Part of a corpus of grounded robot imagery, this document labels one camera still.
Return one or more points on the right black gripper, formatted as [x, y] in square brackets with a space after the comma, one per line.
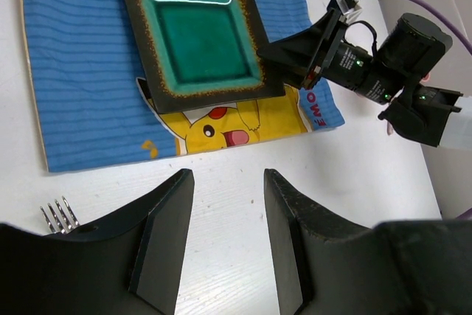
[319, 52]

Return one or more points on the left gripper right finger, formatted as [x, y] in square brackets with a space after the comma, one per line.
[326, 264]

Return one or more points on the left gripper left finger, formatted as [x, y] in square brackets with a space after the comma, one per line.
[126, 262]

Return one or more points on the green square ceramic plate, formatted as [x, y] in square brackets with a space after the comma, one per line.
[198, 53]

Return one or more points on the blue yellow cartoon placemat cloth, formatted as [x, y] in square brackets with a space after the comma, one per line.
[94, 112]

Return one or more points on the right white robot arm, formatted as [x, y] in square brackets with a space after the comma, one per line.
[418, 113]

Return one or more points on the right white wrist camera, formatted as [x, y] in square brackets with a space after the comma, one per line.
[349, 9]

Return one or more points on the pink handled fork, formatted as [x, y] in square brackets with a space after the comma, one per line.
[60, 217]

